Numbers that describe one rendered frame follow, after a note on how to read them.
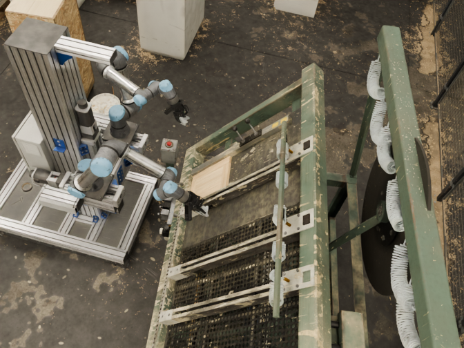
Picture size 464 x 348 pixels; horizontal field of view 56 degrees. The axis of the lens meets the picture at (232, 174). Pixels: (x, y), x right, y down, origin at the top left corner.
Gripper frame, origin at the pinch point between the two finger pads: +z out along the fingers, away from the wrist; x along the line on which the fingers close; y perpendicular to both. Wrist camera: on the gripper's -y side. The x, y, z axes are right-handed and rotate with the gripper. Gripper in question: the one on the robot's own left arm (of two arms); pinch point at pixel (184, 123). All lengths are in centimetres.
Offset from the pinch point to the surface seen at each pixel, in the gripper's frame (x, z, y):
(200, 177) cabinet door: -11.7, 43.4, -1.3
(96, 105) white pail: 77, 40, -149
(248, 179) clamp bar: -34, 17, 52
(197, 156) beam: 11.5, 46.3, -13.8
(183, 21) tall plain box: 206, 39, -98
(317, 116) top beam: -10, -10, 95
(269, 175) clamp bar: -37, 11, 68
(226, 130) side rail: 19.4, 26.8, 16.3
